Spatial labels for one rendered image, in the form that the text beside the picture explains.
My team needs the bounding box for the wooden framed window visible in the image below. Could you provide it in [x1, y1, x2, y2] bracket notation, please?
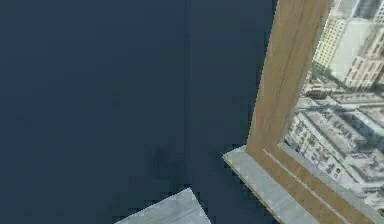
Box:
[222, 0, 384, 224]

